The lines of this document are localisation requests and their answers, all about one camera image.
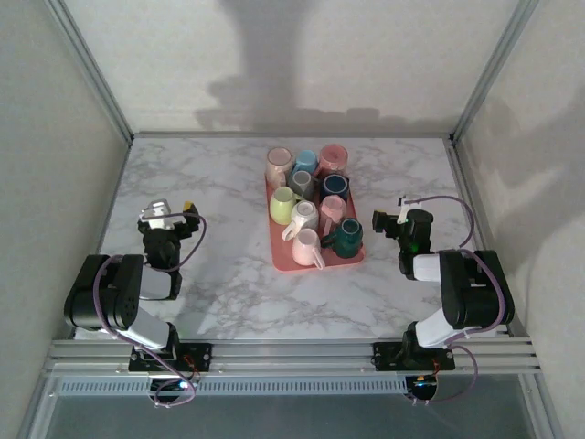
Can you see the dark green mug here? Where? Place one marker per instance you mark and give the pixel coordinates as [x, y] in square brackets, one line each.
[348, 235]

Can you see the pink mug white inside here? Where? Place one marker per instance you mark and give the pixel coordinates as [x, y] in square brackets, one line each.
[332, 208]

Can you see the navy blue mug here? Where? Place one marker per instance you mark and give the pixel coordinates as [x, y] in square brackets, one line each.
[336, 185]

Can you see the salmon pink printed mug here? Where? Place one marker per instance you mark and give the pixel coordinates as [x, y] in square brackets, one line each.
[333, 157]

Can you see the cream white mug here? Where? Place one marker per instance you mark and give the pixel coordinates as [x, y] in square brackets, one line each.
[304, 215]

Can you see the small light pink mug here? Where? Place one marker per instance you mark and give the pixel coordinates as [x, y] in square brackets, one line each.
[305, 244]

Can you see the grey speckled-rim mug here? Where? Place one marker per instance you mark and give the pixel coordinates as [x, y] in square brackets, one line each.
[301, 183]

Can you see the lime green mug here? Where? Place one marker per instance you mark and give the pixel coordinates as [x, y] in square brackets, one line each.
[282, 206]

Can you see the light blue mug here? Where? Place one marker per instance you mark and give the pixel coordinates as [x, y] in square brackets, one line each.
[305, 160]

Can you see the pale pink marbled mug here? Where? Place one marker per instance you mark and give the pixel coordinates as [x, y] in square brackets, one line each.
[279, 167]

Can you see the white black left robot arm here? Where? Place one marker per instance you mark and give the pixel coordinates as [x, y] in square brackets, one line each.
[146, 329]

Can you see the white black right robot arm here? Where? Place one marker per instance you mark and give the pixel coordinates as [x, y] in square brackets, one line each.
[475, 297]

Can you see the salmon pink plastic tray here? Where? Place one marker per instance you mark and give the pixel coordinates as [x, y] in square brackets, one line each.
[285, 263]

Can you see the control board with LED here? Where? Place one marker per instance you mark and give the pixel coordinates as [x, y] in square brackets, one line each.
[171, 388]
[422, 388]

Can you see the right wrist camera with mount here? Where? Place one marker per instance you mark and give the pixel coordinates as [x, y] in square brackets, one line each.
[404, 208]

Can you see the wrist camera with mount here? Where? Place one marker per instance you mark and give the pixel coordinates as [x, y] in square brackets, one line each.
[404, 208]
[157, 212]

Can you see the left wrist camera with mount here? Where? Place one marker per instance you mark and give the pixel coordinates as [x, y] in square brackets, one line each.
[157, 212]

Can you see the aluminium side rail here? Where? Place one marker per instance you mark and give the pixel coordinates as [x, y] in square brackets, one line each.
[485, 228]

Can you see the thin aluminium table rail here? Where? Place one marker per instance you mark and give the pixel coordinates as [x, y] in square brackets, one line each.
[292, 135]

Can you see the wide slotted aluminium rail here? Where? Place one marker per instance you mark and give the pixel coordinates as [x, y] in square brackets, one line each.
[292, 356]

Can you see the aluminium frame post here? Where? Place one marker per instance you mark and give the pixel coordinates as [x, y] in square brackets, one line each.
[491, 68]
[93, 68]

